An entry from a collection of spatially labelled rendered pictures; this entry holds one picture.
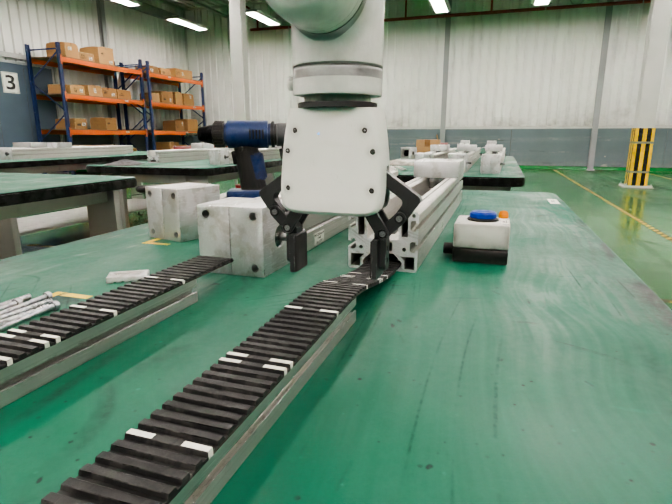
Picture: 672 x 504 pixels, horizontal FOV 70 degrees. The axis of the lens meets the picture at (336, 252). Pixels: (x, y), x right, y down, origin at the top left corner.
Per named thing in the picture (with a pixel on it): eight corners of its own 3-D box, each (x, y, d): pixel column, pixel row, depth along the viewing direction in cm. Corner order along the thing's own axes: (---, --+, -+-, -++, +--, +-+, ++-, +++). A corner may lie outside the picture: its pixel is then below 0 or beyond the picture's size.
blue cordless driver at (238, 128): (278, 221, 108) (275, 119, 103) (188, 222, 107) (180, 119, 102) (280, 215, 116) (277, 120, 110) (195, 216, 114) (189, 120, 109)
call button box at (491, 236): (507, 265, 71) (510, 223, 70) (440, 260, 74) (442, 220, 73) (506, 253, 79) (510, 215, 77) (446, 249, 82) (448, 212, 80)
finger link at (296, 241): (266, 206, 49) (267, 270, 50) (295, 208, 48) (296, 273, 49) (279, 202, 52) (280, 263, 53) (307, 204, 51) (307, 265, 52)
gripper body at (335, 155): (270, 91, 44) (274, 214, 46) (381, 88, 41) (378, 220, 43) (302, 97, 51) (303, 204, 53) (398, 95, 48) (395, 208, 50)
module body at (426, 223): (416, 273, 68) (419, 212, 66) (348, 267, 71) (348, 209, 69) (461, 201, 141) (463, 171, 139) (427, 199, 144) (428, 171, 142)
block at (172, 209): (190, 244, 86) (186, 190, 83) (149, 237, 92) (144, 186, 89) (231, 234, 94) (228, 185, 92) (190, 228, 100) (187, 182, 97)
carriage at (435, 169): (457, 189, 119) (459, 161, 117) (413, 188, 122) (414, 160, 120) (462, 183, 133) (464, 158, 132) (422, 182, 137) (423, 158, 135)
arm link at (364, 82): (272, 65, 43) (273, 101, 43) (370, 61, 40) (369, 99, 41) (307, 76, 50) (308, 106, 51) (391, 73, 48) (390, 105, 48)
